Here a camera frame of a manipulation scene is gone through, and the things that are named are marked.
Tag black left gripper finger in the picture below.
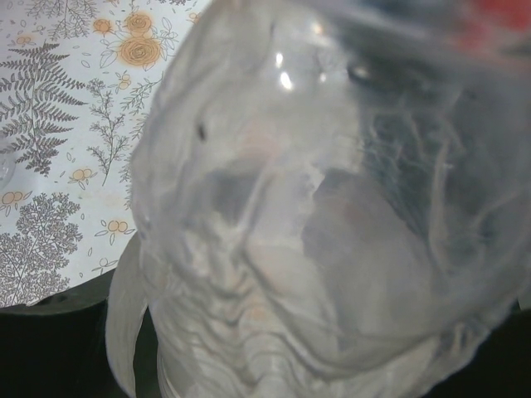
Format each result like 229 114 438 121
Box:
0 235 167 398

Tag clear dark-label bottle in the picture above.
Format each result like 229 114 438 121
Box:
105 1 530 397

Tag floral table mat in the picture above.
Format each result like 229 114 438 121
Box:
1 0 207 308

